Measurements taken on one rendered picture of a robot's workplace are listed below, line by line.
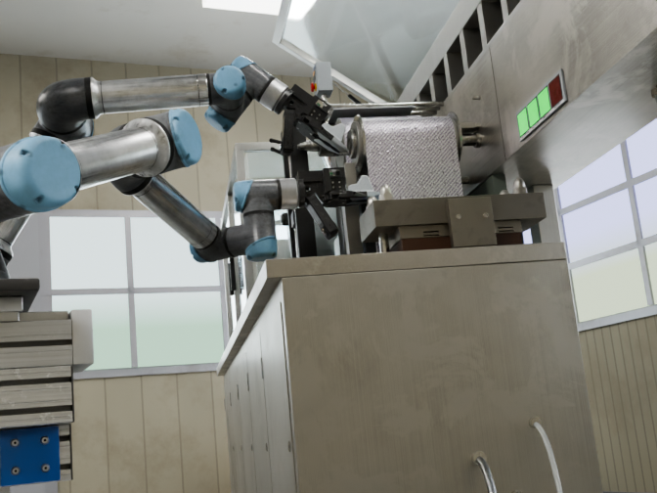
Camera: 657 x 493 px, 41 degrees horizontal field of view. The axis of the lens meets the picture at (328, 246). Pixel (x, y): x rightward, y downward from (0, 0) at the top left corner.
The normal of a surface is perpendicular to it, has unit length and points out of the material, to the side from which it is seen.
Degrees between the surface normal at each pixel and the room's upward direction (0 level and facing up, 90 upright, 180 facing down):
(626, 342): 90
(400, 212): 90
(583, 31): 90
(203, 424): 90
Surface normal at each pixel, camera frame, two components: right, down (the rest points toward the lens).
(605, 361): -0.92, 0.00
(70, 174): 0.84, -0.15
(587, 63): -0.98, 0.06
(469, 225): 0.16, -0.22
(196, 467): 0.39, -0.23
